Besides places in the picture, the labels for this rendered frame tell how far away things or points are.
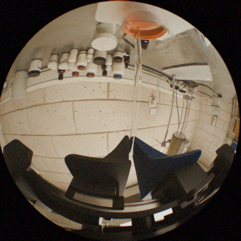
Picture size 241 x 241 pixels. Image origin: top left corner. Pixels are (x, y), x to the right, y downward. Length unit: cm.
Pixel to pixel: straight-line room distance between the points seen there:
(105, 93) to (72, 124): 29
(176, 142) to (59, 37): 70
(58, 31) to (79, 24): 6
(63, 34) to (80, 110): 41
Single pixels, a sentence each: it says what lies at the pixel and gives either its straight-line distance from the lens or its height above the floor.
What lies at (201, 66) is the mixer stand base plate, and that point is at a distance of 44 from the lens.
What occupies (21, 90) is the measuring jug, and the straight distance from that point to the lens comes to 56.
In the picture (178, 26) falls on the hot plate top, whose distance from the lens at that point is 15.
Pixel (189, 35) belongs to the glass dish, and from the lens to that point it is 27.
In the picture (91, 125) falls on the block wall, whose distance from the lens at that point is 52.
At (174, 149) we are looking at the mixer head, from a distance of 53.
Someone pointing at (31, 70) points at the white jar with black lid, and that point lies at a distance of 45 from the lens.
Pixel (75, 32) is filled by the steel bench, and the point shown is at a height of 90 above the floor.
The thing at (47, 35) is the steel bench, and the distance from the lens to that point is 32.
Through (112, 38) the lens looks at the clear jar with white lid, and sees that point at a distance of 19.
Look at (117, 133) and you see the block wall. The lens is 58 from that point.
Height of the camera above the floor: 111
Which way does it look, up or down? 17 degrees up
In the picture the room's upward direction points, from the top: 177 degrees counter-clockwise
